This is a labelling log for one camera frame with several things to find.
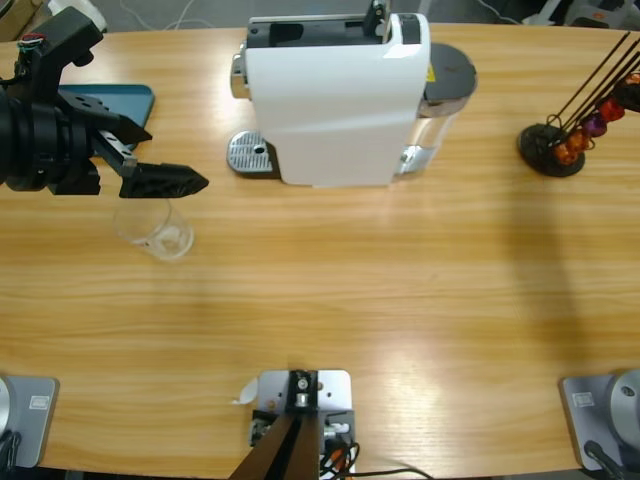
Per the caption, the white plastic bag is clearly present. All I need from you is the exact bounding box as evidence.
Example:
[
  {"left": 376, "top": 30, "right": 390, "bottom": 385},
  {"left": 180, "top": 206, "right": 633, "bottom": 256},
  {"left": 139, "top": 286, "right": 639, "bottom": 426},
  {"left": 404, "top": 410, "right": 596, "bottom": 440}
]
[{"left": 48, "top": 0, "right": 109, "bottom": 34}]

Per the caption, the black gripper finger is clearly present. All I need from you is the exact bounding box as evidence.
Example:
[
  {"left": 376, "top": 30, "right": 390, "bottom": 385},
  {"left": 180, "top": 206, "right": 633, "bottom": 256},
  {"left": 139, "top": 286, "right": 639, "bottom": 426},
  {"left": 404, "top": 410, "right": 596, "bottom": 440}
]
[{"left": 617, "top": 79, "right": 640, "bottom": 114}]

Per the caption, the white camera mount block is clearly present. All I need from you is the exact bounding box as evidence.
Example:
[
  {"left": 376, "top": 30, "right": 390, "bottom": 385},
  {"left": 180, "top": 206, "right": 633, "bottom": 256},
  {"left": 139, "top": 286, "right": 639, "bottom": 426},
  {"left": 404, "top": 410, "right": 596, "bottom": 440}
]
[{"left": 255, "top": 369, "right": 357, "bottom": 474}]

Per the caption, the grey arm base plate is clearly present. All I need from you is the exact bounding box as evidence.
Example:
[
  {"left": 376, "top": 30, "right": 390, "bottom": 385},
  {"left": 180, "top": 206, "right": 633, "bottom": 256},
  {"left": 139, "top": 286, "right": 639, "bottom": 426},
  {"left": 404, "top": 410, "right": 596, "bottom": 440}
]
[
  {"left": 558, "top": 372, "right": 640, "bottom": 472},
  {"left": 0, "top": 374, "right": 60, "bottom": 470}
]

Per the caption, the black arm base cable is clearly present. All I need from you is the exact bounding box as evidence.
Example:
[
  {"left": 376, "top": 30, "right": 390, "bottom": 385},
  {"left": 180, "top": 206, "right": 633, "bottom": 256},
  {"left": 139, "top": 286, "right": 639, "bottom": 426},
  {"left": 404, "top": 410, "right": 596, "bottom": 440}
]
[
  {"left": 583, "top": 439, "right": 626, "bottom": 480},
  {"left": 0, "top": 428, "right": 24, "bottom": 470}
]

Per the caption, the dark camera post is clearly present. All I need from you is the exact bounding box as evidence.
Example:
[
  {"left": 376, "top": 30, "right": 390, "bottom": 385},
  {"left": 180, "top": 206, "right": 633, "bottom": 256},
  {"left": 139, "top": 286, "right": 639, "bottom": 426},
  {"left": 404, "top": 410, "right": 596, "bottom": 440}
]
[{"left": 230, "top": 369, "right": 321, "bottom": 480}]

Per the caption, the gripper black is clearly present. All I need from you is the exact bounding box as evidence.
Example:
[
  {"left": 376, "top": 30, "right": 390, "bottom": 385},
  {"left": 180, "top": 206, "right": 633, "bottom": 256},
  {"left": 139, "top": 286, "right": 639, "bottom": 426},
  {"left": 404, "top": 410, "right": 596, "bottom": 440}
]
[{"left": 0, "top": 87, "right": 210, "bottom": 201}]

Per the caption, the white capsule coffee machine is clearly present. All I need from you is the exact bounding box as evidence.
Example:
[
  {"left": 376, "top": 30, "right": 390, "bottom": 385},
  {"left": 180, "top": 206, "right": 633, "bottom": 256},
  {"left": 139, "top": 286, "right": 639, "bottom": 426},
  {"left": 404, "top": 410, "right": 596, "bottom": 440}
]
[{"left": 227, "top": 12, "right": 444, "bottom": 191}]

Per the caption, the clear water tank dark lid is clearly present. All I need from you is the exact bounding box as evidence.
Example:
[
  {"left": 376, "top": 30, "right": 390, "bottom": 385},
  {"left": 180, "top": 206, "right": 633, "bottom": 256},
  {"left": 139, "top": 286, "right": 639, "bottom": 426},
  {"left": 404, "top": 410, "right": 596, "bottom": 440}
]
[{"left": 415, "top": 42, "right": 479, "bottom": 151}]

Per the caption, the cardboard box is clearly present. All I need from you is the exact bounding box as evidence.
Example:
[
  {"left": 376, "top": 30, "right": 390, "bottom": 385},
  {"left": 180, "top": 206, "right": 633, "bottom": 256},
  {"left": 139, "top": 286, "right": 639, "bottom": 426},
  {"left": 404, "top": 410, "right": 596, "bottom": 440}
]
[{"left": 0, "top": 0, "right": 46, "bottom": 42}]

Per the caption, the white chair base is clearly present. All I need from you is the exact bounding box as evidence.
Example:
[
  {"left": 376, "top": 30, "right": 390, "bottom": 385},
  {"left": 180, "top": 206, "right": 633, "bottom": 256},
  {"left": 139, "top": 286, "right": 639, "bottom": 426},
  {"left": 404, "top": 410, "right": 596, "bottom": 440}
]
[{"left": 522, "top": 0, "right": 571, "bottom": 26}]

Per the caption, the white floor cable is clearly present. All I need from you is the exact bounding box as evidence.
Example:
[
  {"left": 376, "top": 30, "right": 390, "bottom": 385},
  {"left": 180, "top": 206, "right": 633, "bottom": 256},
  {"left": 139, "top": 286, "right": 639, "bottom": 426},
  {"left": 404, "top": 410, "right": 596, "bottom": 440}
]
[{"left": 119, "top": 0, "right": 216, "bottom": 32}]

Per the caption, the white tape piece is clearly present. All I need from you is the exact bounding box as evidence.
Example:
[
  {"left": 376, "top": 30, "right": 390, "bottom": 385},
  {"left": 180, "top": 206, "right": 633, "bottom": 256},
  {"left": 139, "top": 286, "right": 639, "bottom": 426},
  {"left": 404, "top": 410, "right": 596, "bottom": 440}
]
[{"left": 229, "top": 377, "right": 260, "bottom": 406}]

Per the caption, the teal plastic tray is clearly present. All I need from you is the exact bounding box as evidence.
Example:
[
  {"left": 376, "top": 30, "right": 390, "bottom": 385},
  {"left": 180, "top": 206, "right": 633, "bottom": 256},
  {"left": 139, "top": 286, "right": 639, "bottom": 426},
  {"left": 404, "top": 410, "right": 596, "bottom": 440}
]
[{"left": 57, "top": 83, "right": 156, "bottom": 151}]

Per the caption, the thin black cable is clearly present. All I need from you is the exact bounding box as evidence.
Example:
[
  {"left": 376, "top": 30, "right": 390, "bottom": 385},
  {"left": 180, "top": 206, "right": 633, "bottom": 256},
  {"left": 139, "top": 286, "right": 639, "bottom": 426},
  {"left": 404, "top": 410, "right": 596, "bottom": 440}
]
[{"left": 349, "top": 467, "right": 434, "bottom": 480}]

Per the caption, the red coffee capsule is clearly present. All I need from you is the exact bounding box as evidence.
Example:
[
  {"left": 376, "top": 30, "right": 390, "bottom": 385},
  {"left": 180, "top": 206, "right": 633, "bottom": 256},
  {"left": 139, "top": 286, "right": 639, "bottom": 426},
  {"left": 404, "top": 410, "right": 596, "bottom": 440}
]
[{"left": 599, "top": 98, "right": 626, "bottom": 122}]

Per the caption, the clear glass cup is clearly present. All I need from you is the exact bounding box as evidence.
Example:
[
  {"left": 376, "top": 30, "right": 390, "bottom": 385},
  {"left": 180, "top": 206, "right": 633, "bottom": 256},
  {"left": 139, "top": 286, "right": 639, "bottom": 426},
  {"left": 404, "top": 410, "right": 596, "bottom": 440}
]
[{"left": 112, "top": 198, "right": 195, "bottom": 263}]

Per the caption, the black capsule holder with rods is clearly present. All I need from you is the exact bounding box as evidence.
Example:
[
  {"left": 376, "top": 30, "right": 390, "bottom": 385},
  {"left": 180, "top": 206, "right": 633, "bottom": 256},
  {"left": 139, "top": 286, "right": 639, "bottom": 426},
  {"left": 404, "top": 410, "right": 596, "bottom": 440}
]
[{"left": 517, "top": 32, "right": 640, "bottom": 179}]

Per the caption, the chrome drip tray grate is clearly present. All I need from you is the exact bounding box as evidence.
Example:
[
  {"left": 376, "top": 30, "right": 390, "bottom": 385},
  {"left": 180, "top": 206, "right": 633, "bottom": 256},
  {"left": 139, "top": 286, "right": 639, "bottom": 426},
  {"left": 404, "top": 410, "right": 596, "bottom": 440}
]
[{"left": 227, "top": 129, "right": 277, "bottom": 180}]

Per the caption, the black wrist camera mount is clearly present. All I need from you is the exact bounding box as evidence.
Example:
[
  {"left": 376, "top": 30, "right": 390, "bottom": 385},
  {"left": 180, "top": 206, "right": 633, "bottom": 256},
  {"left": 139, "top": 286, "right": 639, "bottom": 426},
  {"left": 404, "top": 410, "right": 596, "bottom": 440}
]
[{"left": 13, "top": 5, "right": 105, "bottom": 101}]

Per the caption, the orange and black wire bundle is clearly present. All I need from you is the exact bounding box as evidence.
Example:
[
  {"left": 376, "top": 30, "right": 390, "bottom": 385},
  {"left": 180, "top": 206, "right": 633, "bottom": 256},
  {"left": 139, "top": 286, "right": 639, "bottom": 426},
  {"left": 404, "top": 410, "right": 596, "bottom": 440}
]
[{"left": 319, "top": 439, "right": 361, "bottom": 476}]

